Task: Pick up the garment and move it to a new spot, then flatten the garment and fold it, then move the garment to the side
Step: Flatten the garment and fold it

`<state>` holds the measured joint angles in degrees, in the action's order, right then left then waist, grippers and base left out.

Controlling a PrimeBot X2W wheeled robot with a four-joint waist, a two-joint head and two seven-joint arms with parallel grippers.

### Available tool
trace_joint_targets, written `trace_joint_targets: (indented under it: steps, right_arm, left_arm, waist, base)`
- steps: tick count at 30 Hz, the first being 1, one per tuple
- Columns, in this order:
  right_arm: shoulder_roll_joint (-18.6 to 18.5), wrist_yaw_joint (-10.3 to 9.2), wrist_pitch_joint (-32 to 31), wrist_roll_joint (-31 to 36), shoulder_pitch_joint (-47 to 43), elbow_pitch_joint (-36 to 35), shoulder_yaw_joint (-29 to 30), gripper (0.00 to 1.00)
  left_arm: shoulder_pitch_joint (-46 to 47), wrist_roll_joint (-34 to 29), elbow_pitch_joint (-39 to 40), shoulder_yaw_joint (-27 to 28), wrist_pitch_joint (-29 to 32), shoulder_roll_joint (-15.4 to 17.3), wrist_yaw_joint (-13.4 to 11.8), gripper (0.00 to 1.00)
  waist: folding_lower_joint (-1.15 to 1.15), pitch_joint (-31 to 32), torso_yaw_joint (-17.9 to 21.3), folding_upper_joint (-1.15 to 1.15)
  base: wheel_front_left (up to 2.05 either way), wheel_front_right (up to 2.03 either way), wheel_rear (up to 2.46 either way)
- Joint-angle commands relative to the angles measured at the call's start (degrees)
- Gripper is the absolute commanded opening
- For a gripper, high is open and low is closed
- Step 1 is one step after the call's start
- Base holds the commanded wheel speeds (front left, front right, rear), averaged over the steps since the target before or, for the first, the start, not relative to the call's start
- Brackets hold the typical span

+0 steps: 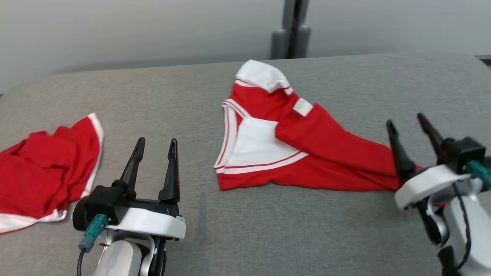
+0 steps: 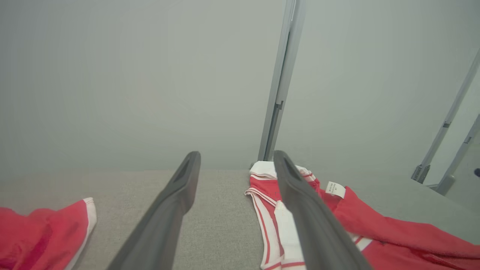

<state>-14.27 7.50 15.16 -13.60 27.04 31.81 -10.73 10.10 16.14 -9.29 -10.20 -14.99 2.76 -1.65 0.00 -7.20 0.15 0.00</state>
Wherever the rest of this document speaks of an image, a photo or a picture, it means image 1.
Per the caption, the left black cable teal connector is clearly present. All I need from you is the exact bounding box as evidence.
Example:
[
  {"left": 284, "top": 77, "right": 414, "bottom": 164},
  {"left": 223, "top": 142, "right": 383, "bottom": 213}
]
[{"left": 77, "top": 214, "right": 109, "bottom": 276}]

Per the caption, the right black cable teal connector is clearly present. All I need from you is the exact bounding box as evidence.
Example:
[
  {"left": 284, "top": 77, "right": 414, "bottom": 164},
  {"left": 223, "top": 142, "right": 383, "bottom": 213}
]
[{"left": 466, "top": 160, "right": 491, "bottom": 191}]

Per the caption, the grey fabric sofa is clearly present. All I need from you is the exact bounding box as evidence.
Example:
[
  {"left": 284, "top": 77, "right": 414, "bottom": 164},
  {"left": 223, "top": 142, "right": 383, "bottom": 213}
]
[{"left": 0, "top": 52, "right": 491, "bottom": 276}]

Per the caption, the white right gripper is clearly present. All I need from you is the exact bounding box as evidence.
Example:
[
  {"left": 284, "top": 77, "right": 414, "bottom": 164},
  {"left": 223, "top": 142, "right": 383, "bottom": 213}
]
[{"left": 386, "top": 112, "right": 471, "bottom": 210}]

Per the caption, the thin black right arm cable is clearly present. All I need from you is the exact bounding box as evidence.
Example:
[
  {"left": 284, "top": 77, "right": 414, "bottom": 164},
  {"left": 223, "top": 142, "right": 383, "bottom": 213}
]
[{"left": 453, "top": 183, "right": 472, "bottom": 271}]

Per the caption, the red basketball shorts white trim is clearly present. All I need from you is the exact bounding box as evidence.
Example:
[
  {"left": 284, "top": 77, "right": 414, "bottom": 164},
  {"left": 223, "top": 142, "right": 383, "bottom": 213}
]
[{"left": 0, "top": 113, "right": 104, "bottom": 235}]

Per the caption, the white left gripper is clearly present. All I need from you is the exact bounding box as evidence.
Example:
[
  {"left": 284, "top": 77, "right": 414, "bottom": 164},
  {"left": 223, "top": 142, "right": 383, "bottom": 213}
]
[{"left": 108, "top": 137, "right": 186, "bottom": 241}]

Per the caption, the red white basketball jersey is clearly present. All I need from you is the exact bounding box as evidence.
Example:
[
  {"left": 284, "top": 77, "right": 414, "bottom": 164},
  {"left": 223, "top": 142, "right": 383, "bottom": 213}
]
[{"left": 214, "top": 59, "right": 422, "bottom": 192}]

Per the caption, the black cable teal connector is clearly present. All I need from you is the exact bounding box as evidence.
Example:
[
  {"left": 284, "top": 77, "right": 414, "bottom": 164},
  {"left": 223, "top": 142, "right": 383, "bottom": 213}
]
[
  {"left": 77, "top": 214, "right": 109, "bottom": 276},
  {"left": 466, "top": 160, "right": 491, "bottom": 191}
]

